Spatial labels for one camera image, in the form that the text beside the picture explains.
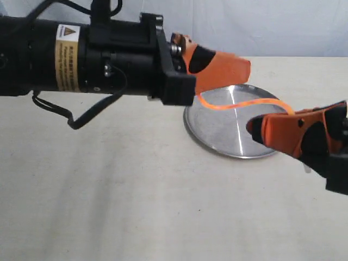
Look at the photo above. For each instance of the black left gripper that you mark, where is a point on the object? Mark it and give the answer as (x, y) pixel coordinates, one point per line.
(135, 57)

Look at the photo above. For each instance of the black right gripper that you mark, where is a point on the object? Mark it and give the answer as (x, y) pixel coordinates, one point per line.
(316, 137)

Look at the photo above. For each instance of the orange glow stick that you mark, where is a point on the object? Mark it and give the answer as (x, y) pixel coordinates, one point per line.
(274, 101)

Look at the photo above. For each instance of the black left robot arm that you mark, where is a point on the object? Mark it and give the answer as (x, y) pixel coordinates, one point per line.
(44, 57)

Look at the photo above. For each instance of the white backdrop cloth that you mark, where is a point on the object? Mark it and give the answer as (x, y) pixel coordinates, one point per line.
(254, 28)

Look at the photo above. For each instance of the round silver metal plate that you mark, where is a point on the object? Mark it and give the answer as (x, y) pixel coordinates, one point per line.
(224, 132)

